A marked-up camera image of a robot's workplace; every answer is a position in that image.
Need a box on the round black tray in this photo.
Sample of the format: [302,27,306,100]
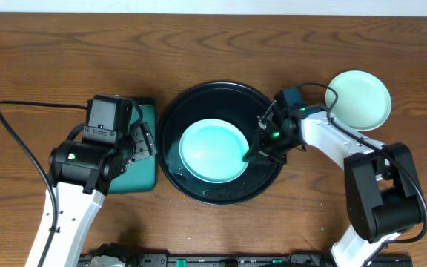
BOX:
[156,82,282,205]

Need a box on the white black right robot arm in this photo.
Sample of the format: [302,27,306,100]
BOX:
[243,105,427,266]

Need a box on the rectangular black water tray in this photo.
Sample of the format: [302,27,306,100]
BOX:
[108,98,156,194]

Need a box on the green plate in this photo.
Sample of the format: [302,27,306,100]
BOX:
[325,70,391,131]
[179,119,249,184]

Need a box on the green plate front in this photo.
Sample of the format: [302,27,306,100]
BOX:
[179,119,249,184]

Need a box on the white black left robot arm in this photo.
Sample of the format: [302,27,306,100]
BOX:
[26,120,156,266]

